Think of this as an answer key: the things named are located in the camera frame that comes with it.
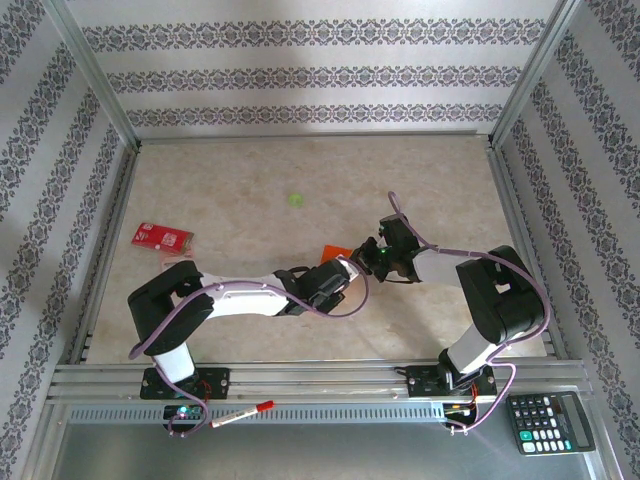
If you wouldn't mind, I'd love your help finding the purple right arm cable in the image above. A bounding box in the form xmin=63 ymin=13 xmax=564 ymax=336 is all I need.
xmin=388 ymin=191 xmax=553 ymax=435

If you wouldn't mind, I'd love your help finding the aluminium mounting rail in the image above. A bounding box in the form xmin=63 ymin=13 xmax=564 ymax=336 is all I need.
xmin=47 ymin=357 xmax=591 ymax=404

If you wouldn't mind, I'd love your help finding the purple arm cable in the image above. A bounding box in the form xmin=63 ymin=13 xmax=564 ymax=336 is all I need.
xmin=388 ymin=191 xmax=553 ymax=435
xmin=128 ymin=257 xmax=371 ymax=439

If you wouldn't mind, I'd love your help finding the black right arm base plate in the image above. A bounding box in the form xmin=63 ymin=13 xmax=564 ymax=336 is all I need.
xmin=405 ymin=364 xmax=499 ymax=400

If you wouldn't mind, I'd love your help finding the white marker with red cap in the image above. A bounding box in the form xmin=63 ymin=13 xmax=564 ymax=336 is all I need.
xmin=208 ymin=399 xmax=276 ymax=430

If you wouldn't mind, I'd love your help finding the grey slotted cable duct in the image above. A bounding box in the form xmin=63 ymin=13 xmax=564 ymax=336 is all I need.
xmin=64 ymin=402 xmax=481 ymax=426

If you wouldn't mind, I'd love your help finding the steel shelf sheet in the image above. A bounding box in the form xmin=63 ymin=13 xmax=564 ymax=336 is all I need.
xmin=47 ymin=422 xmax=609 ymax=480

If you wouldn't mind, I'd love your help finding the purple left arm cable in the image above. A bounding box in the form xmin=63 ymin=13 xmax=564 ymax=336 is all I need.
xmin=128 ymin=257 xmax=371 ymax=439

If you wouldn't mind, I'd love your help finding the aluminium back rail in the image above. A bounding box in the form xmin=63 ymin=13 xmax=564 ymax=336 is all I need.
xmin=135 ymin=129 xmax=496 ymax=147

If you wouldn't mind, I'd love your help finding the aluminium side rail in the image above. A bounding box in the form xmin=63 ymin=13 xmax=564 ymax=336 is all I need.
xmin=487 ymin=144 xmax=571 ymax=361
xmin=67 ymin=144 xmax=144 ymax=365

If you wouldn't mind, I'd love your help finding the red card box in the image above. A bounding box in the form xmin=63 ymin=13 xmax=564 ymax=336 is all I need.
xmin=131 ymin=221 xmax=197 ymax=253

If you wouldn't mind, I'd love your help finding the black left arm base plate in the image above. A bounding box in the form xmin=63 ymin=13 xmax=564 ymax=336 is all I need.
xmin=139 ymin=367 xmax=231 ymax=401

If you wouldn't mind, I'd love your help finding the left controller board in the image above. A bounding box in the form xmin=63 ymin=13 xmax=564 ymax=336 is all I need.
xmin=163 ymin=403 xmax=204 ymax=421

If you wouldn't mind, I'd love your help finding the black desk calculator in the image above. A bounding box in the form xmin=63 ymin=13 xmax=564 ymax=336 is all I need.
xmin=505 ymin=391 xmax=598 ymax=456

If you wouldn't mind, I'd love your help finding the aluminium frame post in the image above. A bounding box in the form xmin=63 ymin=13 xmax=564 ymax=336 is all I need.
xmin=489 ymin=0 xmax=587 ymax=151
xmin=42 ymin=0 xmax=143 ymax=151

